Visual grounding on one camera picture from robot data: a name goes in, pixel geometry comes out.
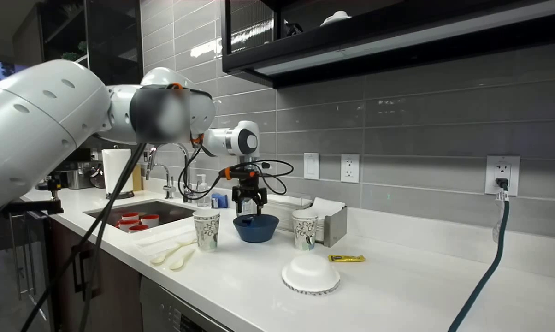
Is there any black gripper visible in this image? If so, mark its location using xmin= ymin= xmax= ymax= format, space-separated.
xmin=231 ymin=177 xmax=271 ymax=216

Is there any blue bowl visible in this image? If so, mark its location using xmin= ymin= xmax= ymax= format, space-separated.
xmin=231 ymin=212 xmax=280 ymax=243

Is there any steel kitchen sink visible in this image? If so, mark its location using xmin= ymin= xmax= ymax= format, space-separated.
xmin=83 ymin=199 xmax=197 ymax=234

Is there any white upturned bowl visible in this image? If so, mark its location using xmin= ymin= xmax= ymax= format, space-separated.
xmin=280 ymin=253 xmax=343 ymax=295

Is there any small blue sponge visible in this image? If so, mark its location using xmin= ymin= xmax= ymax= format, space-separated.
xmin=210 ymin=190 xmax=231 ymax=210

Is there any clear soap dispenser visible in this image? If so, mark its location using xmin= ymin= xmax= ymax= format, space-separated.
xmin=194 ymin=173 xmax=212 ymax=208

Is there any patterned paper cup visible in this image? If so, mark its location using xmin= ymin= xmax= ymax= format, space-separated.
xmin=192 ymin=207 xmax=221 ymax=253
xmin=290 ymin=208 xmax=321 ymax=253

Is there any chrome tall faucet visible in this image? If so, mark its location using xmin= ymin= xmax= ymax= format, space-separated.
xmin=172 ymin=140 xmax=196 ymax=205

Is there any small chrome tap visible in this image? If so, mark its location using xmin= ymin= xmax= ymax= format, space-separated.
xmin=159 ymin=162 xmax=177 ymax=201

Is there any white plastic spoon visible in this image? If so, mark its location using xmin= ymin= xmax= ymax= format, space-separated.
xmin=149 ymin=240 xmax=190 ymax=267
xmin=168 ymin=245 xmax=199 ymax=273

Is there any yellow packet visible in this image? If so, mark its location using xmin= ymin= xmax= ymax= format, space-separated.
xmin=328 ymin=253 xmax=367 ymax=266

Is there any dishwasher front panel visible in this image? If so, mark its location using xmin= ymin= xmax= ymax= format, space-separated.
xmin=138 ymin=275 xmax=231 ymax=332

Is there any white board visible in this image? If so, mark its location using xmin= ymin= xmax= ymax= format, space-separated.
xmin=100 ymin=148 xmax=135 ymax=197

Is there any metal pot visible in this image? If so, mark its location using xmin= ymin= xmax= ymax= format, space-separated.
xmin=61 ymin=162 xmax=103 ymax=190

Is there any black overhead cabinet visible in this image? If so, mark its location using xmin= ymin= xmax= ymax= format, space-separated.
xmin=221 ymin=0 xmax=555 ymax=90

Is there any black mounting clamp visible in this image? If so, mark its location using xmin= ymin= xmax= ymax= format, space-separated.
xmin=0 ymin=195 xmax=65 ymax=218

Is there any white outlet with plug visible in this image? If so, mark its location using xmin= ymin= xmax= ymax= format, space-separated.
xmin=483 ymin=155 xmax=522 ymax=197

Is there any black wrist camera orange strap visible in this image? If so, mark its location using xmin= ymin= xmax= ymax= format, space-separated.
xmin=221 ymin=164 xmax=260 ymax=184

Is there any white light switch plate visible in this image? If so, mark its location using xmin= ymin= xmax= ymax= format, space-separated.
xmin=302 ymin=151 xmax=321 ymax=181

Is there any white wall outlet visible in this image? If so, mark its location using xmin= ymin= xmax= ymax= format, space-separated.
xmin=339 ymin=153 xmax=361 ymax=184

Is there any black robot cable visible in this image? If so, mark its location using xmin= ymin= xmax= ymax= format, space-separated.
xmin=17 ymin=81 xmax=297 ymax=332

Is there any black cabinet door handle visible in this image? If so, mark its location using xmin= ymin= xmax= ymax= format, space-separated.
xmin=70 ymin=243 xmax=103 ymax=302

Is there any dark glass wall cabinet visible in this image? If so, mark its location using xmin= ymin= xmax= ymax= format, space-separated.
xmin=11 ymin=0 xmax=146 ymax=87

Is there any metal appliance handle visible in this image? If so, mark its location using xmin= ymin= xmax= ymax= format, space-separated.
xmin=7 ymin=210 xmax=52 ymax=323

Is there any dark green power cable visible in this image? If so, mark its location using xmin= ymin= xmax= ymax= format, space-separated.
xmin=446 ymin=190 xmax=513 ymax=332

